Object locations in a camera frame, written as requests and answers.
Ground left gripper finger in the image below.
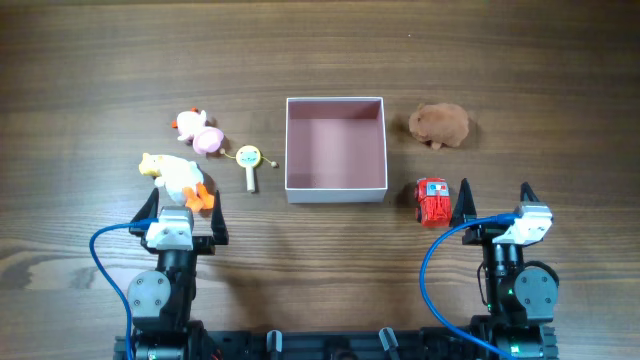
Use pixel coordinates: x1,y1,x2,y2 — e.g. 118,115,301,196
211,203,229,245
129,188,159,236

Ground red toy car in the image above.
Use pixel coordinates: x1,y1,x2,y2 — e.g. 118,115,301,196
414,178,452,228

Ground white yellow duck toy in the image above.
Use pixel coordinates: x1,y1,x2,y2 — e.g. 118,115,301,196
138,153,215,212

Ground wooden cat rattle drum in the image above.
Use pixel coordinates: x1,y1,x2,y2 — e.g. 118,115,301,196
219,145,279,193

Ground brown plush animal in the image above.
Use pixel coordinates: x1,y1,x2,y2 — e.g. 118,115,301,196
408,103,469,150

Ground pink duck toy with hat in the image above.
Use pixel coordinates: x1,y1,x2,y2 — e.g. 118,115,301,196
171,108,224,155

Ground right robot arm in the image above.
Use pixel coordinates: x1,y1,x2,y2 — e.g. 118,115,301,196
462,183,560,359

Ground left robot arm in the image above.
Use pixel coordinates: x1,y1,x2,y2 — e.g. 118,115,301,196
114,189,229,360

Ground white box pink interior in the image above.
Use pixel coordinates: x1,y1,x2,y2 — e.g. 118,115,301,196
285,97,389,204

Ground left blue cable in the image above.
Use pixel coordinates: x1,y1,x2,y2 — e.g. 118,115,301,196
88,218,160,360

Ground blue cable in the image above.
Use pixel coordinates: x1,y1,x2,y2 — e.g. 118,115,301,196
88,218,160,360
418,212,521,360

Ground right blue cable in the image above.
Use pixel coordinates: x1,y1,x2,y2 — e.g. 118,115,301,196
418,212,521,360

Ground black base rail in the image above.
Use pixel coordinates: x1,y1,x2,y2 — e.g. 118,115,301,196
114,327,559,360

